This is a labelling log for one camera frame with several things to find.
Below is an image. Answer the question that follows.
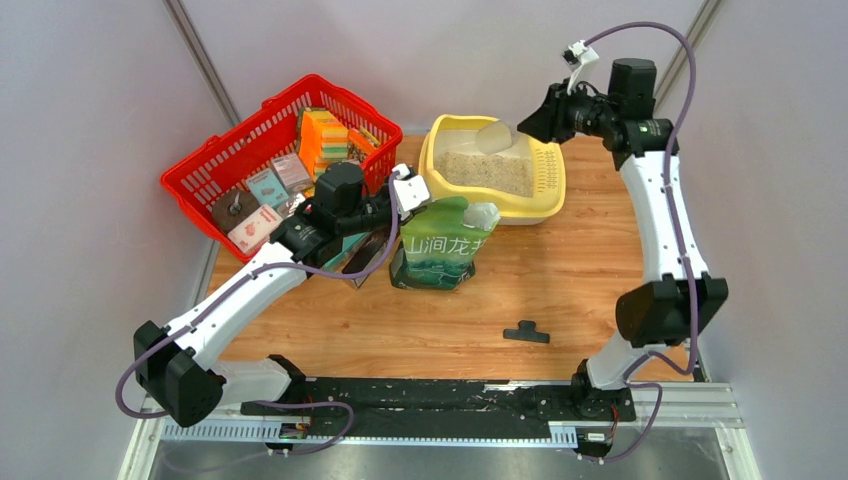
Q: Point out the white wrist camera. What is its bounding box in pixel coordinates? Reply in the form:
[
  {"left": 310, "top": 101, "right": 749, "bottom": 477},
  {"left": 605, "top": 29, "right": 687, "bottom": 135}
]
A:
[
  {"left": 562, "top": 40, "right": 599, "bottom": 95},
  {"left": 388, "top": 164, "right": 433, "bottom": 222}
]

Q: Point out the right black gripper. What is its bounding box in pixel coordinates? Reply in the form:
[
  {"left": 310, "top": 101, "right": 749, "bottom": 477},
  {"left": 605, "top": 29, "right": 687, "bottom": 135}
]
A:
[{"left": 518, "top": 78, "right": 619, "bottom": 145}]

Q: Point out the green litter bag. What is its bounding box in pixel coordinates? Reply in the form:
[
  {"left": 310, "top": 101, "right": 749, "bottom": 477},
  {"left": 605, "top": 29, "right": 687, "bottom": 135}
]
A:
[{"left": 389, "top": 196, "right": 501, "bottom": 291}]

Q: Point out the yellow litter box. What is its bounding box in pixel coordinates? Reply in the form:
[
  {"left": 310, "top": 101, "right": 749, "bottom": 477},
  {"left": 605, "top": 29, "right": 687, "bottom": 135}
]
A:
[{"left": 418, "top": 114, "right": 566, "bottom": 225}]

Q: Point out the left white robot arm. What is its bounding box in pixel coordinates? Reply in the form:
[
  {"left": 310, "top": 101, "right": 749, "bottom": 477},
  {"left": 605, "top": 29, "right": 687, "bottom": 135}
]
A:
[{"left": 115, "top": 162, "right": 432, "bottom": 427}]

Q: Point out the clear plastic scoop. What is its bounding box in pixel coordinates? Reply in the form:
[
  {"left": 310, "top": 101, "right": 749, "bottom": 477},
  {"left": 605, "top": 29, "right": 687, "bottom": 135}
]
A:
[{"left": 475, "top": 120, "right": 530, "bottom": 157}]

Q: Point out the aluminium frame rail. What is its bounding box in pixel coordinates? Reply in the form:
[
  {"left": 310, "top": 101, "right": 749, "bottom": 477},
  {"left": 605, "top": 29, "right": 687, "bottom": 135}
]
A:
[{"left": 120, "top": 375, "right": 760, "bottom": 479}]

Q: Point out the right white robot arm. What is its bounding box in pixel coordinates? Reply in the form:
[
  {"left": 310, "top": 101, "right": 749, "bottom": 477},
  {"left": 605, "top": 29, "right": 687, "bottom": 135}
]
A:
[{"left": 518, "top": 56, "right": 729, "bottom": 419}]

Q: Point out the teal box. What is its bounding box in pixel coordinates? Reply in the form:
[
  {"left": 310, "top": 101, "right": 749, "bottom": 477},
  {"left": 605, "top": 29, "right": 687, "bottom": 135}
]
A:
[{"left": 322, "top": 233, "right": 370, "bottom": 272}]

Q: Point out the pink white packet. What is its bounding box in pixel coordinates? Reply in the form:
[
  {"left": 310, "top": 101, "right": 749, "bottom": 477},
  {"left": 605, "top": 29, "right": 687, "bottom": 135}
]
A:
[{"left": 227, "top": 204, "right": 283, "bottom": 255}]

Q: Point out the grey pink packet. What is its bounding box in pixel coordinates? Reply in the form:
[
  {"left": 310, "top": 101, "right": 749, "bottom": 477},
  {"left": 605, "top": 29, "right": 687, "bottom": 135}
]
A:
[{"left": 271, "top": 153, "right": 314, "bottom": 195}]

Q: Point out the black bag clip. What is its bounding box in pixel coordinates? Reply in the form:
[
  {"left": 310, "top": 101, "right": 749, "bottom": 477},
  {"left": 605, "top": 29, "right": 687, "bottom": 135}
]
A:
[{"left": 502, "top": 320, "right": 550, "bottom": 344}]

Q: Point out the red plastic basket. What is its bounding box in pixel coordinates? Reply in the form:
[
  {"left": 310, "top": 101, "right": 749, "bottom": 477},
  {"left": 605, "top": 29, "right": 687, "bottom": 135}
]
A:
[{"left": 160, "top": 74, "right": 403, "bottom": 263}]

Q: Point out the orange sponge stack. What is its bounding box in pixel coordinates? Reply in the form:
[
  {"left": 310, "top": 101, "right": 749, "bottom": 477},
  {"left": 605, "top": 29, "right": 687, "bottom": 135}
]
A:
[{"left": 297, "top": 107, "right": 382, "bottom": 180}]

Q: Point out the brown round disc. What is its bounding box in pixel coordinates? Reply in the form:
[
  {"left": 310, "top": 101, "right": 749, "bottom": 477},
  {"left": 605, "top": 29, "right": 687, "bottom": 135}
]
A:
[{"left": 211, "top": 188, "right": 260, "bottom": 233}]

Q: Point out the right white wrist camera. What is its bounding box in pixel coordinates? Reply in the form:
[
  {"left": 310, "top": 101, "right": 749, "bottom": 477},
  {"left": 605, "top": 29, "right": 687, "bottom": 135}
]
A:
[{"left": 562, "top": 40, "right": 599, "bottom": 95}]

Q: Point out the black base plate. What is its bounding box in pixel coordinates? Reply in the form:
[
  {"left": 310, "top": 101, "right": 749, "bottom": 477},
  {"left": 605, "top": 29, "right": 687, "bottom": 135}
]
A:
[{"left": 281, "top": 377, "right": 636, "bottom": 440}]

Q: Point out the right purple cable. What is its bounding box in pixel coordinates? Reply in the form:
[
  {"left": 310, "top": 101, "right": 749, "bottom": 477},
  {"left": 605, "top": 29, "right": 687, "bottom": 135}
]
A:
[{"left": 572, "top": 21, "right": 700, "bottom": 464}]

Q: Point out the dark brown box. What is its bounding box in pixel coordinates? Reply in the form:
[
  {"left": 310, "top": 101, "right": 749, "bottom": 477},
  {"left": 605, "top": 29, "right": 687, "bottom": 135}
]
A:
[{"left": 341, "top": 227, "right": 391, "bottom": 274}]

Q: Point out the teal small packet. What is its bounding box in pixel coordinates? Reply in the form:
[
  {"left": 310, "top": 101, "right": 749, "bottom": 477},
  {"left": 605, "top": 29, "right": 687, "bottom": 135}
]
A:
[{"left": 246, "top": 168, "right": 289, "bottom": 208}]

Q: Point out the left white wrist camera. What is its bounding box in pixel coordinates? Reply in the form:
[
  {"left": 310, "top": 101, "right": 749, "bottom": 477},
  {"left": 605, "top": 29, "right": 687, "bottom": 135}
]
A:
[{"left": 388, "top": 164, "right": 433, "bottom": 222}]

